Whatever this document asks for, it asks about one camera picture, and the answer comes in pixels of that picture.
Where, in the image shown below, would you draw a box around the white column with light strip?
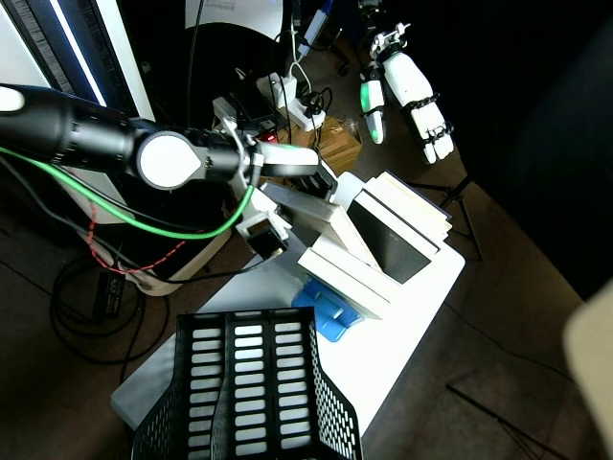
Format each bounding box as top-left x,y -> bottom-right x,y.
0,0 -> 157,226

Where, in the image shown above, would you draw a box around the white paper sheet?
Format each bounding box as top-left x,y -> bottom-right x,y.
184,0 -> 287,39

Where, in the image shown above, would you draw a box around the dark cover bright paged book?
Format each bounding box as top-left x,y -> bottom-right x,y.
375,172 -> 454,229

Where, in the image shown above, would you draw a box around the green cable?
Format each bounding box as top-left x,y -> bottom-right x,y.
0,146 -> 256,241

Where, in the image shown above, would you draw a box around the white cable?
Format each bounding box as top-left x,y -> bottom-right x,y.
275,26 -> 313,97

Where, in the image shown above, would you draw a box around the long black cable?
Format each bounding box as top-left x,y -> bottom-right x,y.
186,0 -> 207,130

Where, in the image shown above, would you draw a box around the black floor cable loops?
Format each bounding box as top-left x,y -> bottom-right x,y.
50,258 -> 171,365

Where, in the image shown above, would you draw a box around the white plug charger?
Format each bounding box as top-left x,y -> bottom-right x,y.
273,71 -> 299,109

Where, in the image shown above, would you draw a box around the blue grey adapter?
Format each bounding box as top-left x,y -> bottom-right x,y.
297,0 -> 335,57

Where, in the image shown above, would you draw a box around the blue bookend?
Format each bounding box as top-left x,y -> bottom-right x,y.
291,280 -> 364,342

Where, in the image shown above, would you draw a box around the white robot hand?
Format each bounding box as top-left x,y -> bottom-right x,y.
359,50 -> 456,166
258,141 -> 341,205

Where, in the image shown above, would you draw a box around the black tripod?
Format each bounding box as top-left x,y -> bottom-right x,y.
409,176 -> 485,263

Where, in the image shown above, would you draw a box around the thick cream paged book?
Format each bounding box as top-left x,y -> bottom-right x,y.
366,175 -> 451,239

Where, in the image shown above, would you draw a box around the red cable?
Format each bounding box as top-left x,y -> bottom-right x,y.
88,200 -> 188,275

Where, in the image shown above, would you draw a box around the white power strip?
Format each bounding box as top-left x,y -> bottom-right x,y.
256,71 -> 328,131

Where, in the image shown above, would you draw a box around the white rounded base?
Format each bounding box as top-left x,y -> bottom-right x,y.
136,224 -> 237,299

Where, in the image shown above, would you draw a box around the black mesh file tray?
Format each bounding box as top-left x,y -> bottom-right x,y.
131,306 -> 361,460

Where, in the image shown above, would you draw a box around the black cover book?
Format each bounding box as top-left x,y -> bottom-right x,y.
347,188 -> 442,285

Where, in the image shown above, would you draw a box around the beige blurred object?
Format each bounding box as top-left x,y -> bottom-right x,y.
562,287 -> 613,460

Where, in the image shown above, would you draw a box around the black power brick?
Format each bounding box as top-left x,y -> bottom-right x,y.
92,270 -> 126,321

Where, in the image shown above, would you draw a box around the small plain cardboard box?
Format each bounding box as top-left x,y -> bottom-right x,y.
315,114 -> 364,173

